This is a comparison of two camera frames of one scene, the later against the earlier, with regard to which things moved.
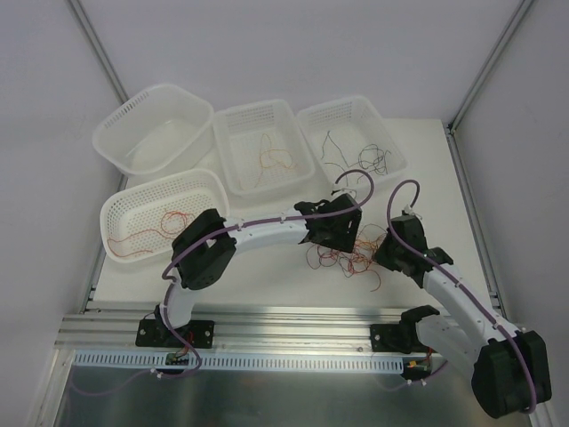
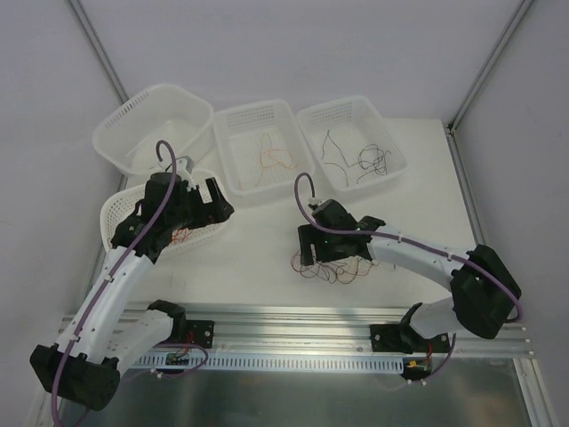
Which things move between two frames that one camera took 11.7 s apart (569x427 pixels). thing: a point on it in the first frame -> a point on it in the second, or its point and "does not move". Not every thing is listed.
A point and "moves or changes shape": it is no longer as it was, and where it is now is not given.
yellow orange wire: [272, 157] does not move
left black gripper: [337, 236] -> [212, 203]
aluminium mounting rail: [114, 329] does not move
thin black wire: [371, 157] does not move
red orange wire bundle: [352, 261] moves or changes shape
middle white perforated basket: [264, 148] does not move
